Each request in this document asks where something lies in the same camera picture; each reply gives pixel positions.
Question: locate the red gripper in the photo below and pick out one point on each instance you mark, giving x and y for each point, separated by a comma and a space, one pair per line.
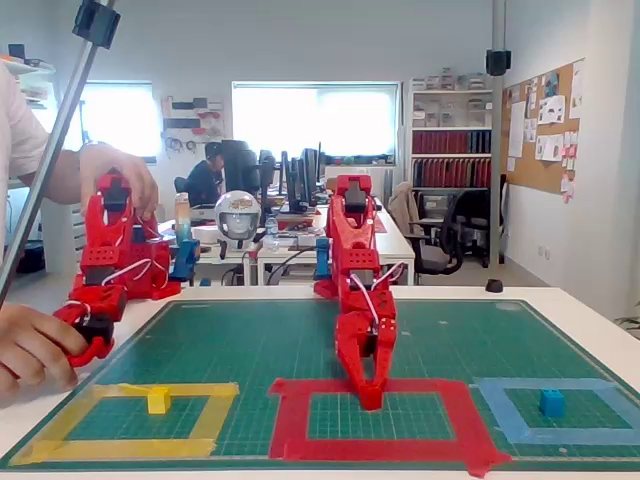
356, 345

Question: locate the red leader robot arm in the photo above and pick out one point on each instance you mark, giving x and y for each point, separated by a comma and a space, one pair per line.
105, 255

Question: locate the man's left forearm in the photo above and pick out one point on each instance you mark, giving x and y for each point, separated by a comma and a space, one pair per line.
55, 175

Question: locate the red follower robot arm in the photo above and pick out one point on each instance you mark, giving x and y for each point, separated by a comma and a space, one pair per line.
350, 235

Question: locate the red tape square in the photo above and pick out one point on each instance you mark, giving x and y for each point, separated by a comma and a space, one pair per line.
290, 420

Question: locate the blue toy brick cube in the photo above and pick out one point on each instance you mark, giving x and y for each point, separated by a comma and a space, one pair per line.
551, 404

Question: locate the blue tape square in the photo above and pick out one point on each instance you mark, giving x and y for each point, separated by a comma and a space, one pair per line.
545, 436

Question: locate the yellow toy brick cube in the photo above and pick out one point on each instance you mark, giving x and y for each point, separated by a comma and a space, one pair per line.
159, 401

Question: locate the yellow tape square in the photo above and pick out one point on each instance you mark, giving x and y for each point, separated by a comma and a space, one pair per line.
125, 448

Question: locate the man's left hand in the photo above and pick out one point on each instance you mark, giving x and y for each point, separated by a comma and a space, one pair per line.
125, 170

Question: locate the man's right hand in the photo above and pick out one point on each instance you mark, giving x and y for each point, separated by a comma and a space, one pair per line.
35, 345

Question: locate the white office desk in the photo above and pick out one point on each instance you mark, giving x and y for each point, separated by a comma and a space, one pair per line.
395, 250

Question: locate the green cutting mat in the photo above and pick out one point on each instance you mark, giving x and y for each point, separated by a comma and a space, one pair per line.
250, 345

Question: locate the black office chair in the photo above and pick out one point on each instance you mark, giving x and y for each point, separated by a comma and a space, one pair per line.
440, 240

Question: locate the black round knob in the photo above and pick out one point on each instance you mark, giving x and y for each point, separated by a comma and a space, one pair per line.
494, 286

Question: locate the clear water bottle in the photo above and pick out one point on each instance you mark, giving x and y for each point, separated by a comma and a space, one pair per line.
271, 240

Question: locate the beige jacket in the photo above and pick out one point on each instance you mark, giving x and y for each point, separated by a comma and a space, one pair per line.
400, 205

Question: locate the black computer monitor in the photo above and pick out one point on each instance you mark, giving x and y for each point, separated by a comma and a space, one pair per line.
310, 175
291, 185

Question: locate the white helmet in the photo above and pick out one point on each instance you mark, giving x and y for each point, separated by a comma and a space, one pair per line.
235, 220

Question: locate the white bookshelf with binders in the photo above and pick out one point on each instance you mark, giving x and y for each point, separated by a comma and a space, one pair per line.
450, 145

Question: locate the tall black chair back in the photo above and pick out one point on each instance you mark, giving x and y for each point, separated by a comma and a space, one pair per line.
240, 170

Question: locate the vertical metal pole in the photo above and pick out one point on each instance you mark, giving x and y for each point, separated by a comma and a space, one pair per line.
497, 150

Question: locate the seated person in dark shirt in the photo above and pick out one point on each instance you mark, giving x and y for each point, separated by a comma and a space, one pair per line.
202, 182

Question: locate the wide bright window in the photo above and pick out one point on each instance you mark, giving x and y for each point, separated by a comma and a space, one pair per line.
315, 120

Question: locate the cork pin board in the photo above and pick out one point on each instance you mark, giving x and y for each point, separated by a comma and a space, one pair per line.
530, 170

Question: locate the green potted plant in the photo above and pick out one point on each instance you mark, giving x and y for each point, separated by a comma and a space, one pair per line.
631, 322

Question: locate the black pole clamp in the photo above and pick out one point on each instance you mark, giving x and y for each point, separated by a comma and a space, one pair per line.
95, 22
498, 62

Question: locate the white drawer unit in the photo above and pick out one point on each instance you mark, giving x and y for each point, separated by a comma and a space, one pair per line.
60, 240

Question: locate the small bright window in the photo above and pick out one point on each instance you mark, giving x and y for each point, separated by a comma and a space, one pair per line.
120, 120

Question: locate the slanted metal pole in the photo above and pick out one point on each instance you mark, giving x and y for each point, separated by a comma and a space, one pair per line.
52, 150

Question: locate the man in white polo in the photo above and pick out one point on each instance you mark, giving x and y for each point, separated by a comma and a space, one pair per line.
15, 150

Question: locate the wall tool board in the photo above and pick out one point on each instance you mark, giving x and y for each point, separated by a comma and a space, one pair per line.
192, 125

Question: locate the white wall shelf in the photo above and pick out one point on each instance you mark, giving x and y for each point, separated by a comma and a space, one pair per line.
25, 67

